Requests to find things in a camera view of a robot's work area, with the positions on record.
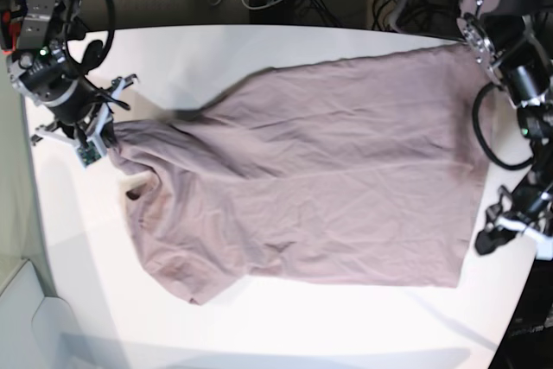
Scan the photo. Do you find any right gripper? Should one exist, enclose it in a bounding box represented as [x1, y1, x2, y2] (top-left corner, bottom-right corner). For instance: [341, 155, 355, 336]
[54, 87, 114, 140]

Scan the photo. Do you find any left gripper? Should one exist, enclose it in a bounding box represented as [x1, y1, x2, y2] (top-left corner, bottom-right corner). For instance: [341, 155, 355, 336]
[474, 174, 552, 256]

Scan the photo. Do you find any mauve t-shirt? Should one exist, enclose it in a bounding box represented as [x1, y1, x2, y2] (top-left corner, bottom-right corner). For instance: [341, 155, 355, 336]
[110, 44, 488, 305]

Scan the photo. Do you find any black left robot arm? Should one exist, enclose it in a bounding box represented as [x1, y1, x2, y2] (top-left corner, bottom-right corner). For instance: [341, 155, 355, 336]
[457, 0, 552, 261]

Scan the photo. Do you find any red and black clamp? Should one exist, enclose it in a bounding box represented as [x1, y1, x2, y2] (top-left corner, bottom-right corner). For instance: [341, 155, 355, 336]
[1, 0, 27, 54]

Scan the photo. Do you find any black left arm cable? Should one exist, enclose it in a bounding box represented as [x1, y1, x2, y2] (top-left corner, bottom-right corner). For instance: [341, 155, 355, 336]
[471, 81, 535, 170]

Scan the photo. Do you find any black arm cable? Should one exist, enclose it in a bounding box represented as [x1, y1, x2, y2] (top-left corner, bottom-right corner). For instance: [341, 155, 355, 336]
[81, 0, 117, 74]
[471, 81, 535, 170]

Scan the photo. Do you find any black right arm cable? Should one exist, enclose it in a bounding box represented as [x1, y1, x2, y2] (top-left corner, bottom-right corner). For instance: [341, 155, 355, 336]
[81, 0, 117, 74]

